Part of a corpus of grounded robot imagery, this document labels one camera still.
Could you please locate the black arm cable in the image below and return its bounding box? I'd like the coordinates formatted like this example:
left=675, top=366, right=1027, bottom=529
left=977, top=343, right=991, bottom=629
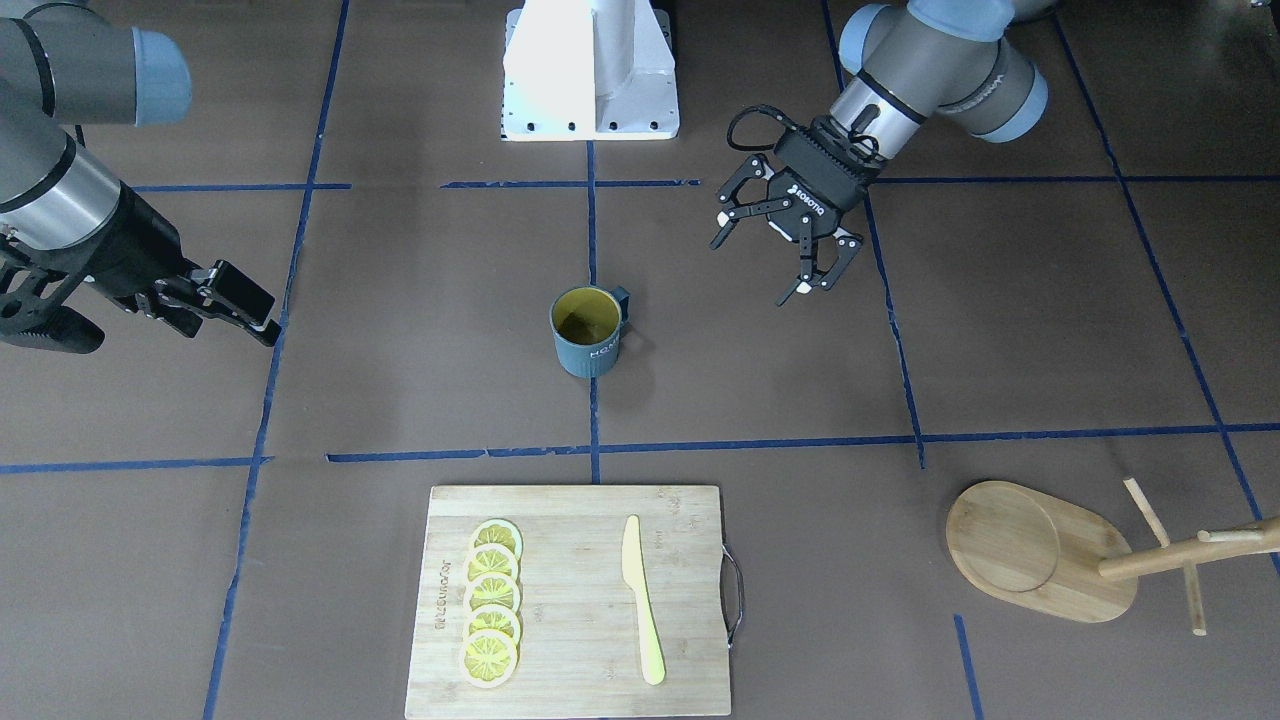
left=726, top=104, right=801, bottom=152

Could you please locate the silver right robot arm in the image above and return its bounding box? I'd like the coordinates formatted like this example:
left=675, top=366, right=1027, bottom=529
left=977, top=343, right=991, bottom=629
left=1, top=1, right=282, bottom=354

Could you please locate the lemon slice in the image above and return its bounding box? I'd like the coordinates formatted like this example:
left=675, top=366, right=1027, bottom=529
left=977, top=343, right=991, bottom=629
left=460, top=629, right=520, bottom=689
left=466, top=543, right=520, bottom=582
left=463, top=603, right=524, bottom=644
left=463, top=571, right=522, bottom=612

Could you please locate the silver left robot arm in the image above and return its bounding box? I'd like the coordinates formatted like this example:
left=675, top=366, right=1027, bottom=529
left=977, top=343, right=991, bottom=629
left=710, top=1, right=1056, bottom=293

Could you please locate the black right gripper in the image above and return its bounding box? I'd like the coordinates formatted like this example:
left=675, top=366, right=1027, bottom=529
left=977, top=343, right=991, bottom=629
left=1, top=184, right=282, bottom=354

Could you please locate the wooden cup storage rack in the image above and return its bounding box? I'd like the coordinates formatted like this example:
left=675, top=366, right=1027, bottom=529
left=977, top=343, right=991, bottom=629
left=945, top=477, right=1279, bottom=637

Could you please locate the blue ribbed mug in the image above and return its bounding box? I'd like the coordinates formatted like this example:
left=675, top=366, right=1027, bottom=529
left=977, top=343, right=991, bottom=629
left=548, top=284, right=630, bottom=379

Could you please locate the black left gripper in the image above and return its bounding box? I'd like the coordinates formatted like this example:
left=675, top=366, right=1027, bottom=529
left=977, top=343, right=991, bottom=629
left=710, top=118, right=883, bottom=307

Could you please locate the yellow plastic knife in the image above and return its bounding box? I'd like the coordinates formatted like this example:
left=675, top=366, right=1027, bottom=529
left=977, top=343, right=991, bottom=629
left=621, top=514, right=666, bottom=685

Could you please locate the wooden cutting board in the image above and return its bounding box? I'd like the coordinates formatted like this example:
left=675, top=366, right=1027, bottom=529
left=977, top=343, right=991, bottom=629
left=404, top=484, right=732, bottom=719

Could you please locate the lemon slice nearest rack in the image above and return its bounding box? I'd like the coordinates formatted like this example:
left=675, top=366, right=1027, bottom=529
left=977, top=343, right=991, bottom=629
left=470, top=518, right=524, bottom=560

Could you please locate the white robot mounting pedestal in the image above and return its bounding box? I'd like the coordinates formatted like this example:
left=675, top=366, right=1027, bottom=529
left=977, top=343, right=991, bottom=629
left=500, top=1, right=681, bottom=142

